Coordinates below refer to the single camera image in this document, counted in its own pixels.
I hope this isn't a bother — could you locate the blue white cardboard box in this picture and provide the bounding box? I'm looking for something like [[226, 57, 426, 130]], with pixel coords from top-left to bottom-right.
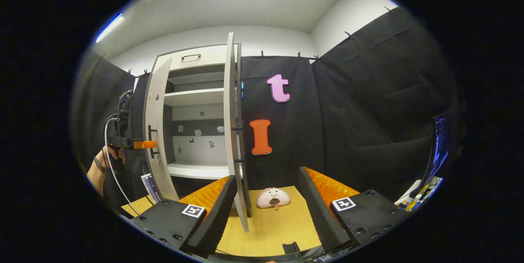
[[141, 173, 162, 203]]

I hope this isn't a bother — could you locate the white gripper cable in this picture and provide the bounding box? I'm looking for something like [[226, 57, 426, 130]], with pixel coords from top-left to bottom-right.
[[104, 118, 142, 216]]

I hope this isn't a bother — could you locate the beige double-door shoe cabinet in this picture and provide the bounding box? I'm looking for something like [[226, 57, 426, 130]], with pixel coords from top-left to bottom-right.
[[142, 32, 252, 233]]

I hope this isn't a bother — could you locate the black backdrop cloth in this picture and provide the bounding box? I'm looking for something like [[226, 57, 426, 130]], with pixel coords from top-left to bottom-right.
[[72, 5, 457, 214]]

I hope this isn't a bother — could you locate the white cabinet shelf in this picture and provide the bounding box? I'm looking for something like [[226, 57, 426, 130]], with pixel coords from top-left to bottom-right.
[[164, 88, 225, 107], [168, 72, 225, 85], [167, 163, 243, 180]]

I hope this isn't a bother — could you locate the beige cabinet drawer front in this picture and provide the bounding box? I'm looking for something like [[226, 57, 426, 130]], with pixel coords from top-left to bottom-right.
[[168, 45, 226, 71]]

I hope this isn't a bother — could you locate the beige shoe cabinet door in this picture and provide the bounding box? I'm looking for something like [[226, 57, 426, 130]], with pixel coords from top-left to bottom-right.
[[223, 32, 252, 233], [142, 57, 179, 202]]

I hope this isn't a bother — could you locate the colourful desk clutter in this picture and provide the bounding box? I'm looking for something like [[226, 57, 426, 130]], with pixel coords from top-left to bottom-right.
[[395, 176, 444, 211]]

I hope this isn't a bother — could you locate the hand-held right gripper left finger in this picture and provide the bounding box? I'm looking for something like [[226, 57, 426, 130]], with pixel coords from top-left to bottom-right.
[[129, 175, 237, 257]]

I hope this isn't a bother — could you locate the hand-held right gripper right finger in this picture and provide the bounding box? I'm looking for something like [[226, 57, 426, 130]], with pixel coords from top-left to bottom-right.
[[297, 166, 412, 254]]

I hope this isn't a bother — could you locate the computer monitor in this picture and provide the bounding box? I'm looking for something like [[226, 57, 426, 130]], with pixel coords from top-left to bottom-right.
[[424, 112, 452, 188]]

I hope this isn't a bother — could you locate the pink plush toy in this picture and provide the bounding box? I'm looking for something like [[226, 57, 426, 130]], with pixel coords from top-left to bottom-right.
[[256, 187, 291, 210]]

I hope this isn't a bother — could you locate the black door handle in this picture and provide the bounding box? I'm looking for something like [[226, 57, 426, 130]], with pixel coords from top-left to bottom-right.
[[147, 125, 159, 159], [231, 126, 246, 163]]

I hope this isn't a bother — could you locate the small ceiling light panel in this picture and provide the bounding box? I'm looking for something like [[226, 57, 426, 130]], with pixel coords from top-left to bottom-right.
[[95, 13, 124, 43]]

